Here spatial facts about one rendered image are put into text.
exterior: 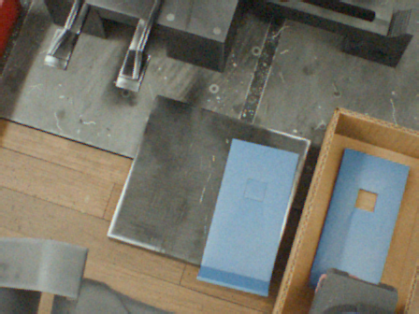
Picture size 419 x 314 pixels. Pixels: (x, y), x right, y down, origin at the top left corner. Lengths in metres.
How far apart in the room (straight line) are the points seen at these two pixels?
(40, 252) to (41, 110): 0.45
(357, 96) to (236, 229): 0.20
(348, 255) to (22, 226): 0.34
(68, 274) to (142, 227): 0.38
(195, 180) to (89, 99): 0.15
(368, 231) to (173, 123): 0.23
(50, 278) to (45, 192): 0.42
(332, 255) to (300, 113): 0.16
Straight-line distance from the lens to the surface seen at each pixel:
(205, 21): 0.83
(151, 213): 0.84
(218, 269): 0.82
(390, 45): 0.88
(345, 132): 0.87
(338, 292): 0.72
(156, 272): 0.85
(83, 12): 0.84
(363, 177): 0.86
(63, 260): 0.46
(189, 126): 0.86
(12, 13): 0.93
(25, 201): 0.88
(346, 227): 0.85
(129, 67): 0.81
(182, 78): 0.90
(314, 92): 0.90
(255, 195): 0.83
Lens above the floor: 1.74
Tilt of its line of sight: 74 degrees down
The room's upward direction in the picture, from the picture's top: 1 degrees clockwise
